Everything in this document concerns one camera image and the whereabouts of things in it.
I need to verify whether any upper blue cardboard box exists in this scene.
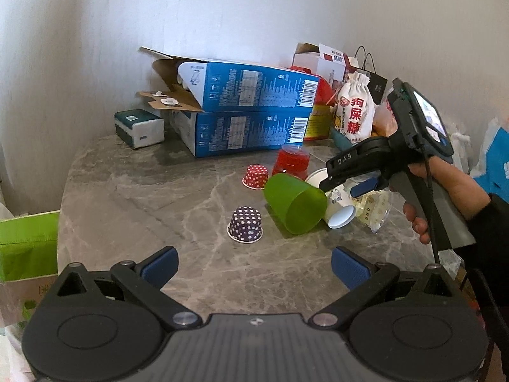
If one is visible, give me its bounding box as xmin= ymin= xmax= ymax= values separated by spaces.
xmin=139 ymin=46 xmax=319 ymax=113

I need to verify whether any red polka dot cupcake cup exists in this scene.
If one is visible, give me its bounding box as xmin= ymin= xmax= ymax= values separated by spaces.
xmin=241 ymin=164 xmax=269 ymax=191

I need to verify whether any lower blue cardboard box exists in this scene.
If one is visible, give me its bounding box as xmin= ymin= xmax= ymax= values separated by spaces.
xmin=149 ymin=101 xmax=311 ymax=158

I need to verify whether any person's right hand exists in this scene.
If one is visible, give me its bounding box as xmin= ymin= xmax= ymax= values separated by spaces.
xmin=402 ymin=155 xmax=491 ymax=245

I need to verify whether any green white tissue pack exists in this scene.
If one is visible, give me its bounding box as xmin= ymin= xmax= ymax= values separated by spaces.
xmin=114 ymin=109 xmax=165 ymax=149

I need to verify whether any snack-filled plastic bag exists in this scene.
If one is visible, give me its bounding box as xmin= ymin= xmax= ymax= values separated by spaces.
xmin=373 ymin=99 xmax=398 ymax=137

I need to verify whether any purple polka dot cupcake cup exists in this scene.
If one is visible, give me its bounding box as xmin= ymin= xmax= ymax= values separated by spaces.
xmin=227 ymin=206 xmax=263 ymax=244

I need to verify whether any clear plastic bag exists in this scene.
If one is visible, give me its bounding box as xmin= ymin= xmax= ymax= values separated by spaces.
xmin=445 ymin=120 xmax=472 ymax=173

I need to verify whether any white floral paper cup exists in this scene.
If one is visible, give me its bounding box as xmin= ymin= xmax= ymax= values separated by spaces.
xmin=305 ymin=168 xmax=356 ymax=230

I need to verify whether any blue cardboard box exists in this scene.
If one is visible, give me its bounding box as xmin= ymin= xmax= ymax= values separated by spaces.
xmin=139 ymin=46 xmax=319 ymax=113
xmin=149 ymin=101 xmax=311 ymax=158

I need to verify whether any red translucent plastic cup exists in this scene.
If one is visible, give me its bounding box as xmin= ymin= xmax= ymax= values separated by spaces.
xmin=272 ymin=144 xmax=310 ymax=180

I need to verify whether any green plastic cup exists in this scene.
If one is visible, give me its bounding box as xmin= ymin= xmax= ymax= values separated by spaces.
xmin=263 ymin=173 xmax=328 ymax=235

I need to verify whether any red yellow box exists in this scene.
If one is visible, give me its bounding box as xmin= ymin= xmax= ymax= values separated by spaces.
xmin=304 ymin=76 xmax=335 ymax=141

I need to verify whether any teal bowl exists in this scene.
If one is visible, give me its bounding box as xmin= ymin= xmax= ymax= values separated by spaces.
xmin=331 ymin=128 xmax=355 ymax=152

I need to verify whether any clear plastic measuring cup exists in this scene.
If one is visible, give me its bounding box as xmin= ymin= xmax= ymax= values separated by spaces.
xmin=349 ymin=183 xmax=394 ymax=233

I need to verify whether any black paper gift bag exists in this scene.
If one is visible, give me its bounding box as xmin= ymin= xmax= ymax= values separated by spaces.
xmin=354 ymin=45 xmax=387 ymax=104

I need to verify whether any white drawstring candy bag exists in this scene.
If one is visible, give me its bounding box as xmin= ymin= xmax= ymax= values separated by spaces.
xmin=335 ymin=72 xmax=375 ymax=144

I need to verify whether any white red carton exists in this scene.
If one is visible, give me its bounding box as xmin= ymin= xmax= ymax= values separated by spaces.
xmin=292 ymin=42 xmax=355 ymax=90

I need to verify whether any blue white shopping bag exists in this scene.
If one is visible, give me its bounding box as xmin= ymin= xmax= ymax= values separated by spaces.
xmin=470 ymin=118 xmax=509 ymax=202

